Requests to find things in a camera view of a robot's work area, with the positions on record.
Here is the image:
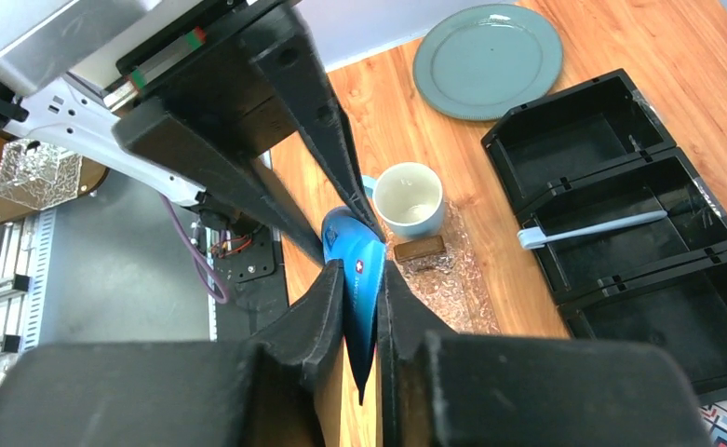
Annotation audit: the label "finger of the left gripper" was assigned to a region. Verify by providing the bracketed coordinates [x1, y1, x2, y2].
[112, 98, 324, 264]
[249, 6, 384, 240]

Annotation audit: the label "light blue toothbrush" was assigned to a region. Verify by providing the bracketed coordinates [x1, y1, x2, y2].
[517, 210, 668, 251]

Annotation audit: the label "blue toothpaste tube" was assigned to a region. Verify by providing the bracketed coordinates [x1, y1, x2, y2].
[321, 207, 386, 403]

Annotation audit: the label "aluminium frame rail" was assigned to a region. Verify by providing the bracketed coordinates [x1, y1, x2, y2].
[0, 210, 57, 385]

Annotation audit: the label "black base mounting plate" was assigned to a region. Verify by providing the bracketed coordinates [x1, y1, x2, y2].
[204, 226, 289, 341]

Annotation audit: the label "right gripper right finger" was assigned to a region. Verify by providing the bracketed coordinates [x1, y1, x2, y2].
[377, 262, 711, 446]

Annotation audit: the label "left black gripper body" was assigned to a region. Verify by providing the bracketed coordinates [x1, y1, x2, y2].
[103, 1, 295, 155]

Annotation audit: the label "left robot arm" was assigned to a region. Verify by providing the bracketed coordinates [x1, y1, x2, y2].
[0, 1, 381, 263]

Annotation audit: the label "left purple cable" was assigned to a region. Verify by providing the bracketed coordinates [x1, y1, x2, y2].
[159, 194, 232, 306]

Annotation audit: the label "black compartment organizer box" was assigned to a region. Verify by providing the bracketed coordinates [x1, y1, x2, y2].
[481, 69, 727, 405]

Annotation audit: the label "light blue mug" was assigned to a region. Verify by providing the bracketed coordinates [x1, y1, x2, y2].
[361, 162, 446, 240]

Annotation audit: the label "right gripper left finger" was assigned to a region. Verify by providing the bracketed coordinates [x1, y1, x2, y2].
[0, 261, 343, 446]

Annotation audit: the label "clear glass tray wooden handles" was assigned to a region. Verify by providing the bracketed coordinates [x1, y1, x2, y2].
[396, 202, 501, 335]

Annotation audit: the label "grey blue round plate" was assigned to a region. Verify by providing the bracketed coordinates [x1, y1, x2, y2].
[412, 4, 564, 121]

